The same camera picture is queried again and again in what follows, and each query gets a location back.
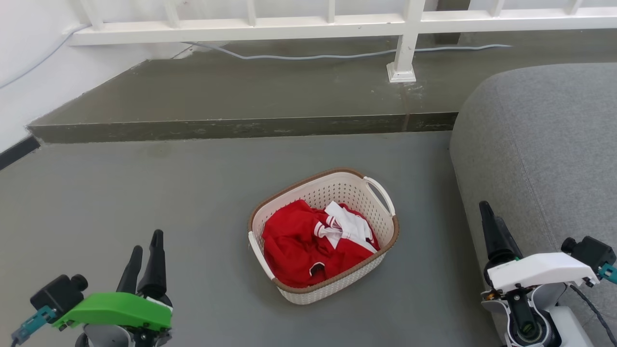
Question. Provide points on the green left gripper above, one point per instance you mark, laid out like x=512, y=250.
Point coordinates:
x=120, y=308

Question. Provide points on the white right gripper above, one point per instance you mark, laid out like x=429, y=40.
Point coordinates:
x=540, y=270

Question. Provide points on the white laundry basket brown rim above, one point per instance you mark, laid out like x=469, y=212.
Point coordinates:
x=332, y=190

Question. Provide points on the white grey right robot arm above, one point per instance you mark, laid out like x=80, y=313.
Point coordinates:
x=554, y=323

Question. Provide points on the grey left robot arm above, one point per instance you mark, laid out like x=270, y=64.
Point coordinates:
x=108, y=337

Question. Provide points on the grey fabric sofa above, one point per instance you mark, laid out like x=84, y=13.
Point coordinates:
x=554, y=144

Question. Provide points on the white garment red stripes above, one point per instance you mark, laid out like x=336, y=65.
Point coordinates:
x=349, y=226

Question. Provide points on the black baseboard strip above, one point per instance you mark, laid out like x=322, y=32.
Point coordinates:
x=17, y=152

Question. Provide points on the raised concrete step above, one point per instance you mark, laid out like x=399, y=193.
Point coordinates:
x=241, y=91

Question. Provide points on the white railing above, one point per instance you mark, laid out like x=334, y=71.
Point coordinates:
x=289, y=26

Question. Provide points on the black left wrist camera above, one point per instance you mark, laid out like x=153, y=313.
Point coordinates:
x=58, y=294

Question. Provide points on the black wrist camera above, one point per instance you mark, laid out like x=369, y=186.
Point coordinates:
x=590, y=251
x=58, y=294

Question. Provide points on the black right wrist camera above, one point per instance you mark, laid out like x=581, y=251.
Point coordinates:
x=590, y=251

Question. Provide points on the teal right camera connector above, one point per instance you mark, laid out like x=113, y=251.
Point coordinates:
x=610, y=273

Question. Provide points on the teal camera connector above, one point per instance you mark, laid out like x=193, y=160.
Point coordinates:
x=610, y=273
x=31, y=326

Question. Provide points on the teal left camera connector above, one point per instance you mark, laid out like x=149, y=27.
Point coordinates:
x=31, y=326

